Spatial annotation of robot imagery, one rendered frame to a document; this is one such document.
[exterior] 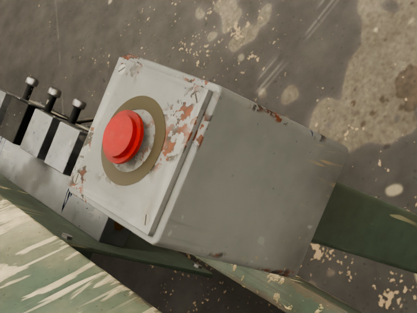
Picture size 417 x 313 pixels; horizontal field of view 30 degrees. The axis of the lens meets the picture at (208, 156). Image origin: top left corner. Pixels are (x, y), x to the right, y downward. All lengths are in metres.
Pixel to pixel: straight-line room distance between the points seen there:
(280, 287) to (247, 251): 0.80
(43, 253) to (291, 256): 0.27
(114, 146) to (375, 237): 0.32
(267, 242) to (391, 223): 0.21
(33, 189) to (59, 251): 0.22
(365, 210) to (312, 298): 0.62
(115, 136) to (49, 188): 0.42
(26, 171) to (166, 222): 0.51
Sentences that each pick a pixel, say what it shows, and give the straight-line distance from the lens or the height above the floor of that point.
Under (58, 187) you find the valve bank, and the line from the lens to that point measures 0.96.
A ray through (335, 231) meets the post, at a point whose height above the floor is 0.69.
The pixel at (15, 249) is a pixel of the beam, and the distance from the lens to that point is 0.80.
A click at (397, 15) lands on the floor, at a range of 1.64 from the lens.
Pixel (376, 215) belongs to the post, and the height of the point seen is 0.64.
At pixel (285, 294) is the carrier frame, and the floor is 0.18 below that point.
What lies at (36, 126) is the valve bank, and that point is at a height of 0.76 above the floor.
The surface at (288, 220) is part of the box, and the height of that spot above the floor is 0.80.
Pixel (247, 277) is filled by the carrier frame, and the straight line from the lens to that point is 1.45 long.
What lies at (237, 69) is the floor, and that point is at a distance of 1.85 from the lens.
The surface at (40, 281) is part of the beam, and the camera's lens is 0.75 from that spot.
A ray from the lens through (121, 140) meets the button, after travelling 0.56.
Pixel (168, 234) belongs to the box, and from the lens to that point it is 0.54.
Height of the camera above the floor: 1.29
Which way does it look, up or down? 45 degrees down
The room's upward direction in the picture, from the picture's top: 69 degrees counter-clockwise
